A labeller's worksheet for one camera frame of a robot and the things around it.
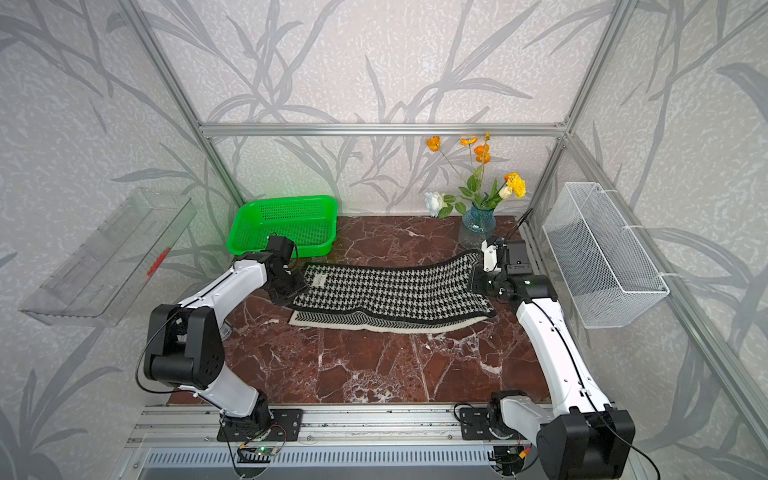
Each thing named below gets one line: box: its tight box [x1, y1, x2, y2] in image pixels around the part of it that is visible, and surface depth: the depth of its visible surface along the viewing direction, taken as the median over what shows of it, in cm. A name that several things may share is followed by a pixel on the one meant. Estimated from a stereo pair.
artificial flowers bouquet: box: [425, 132, 527, 219], surface depth 94 cm
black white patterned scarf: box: [289, 251, 494, 333], surface depth 96 cm
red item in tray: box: [146, 247, 172, 277], surface depth 69 cm
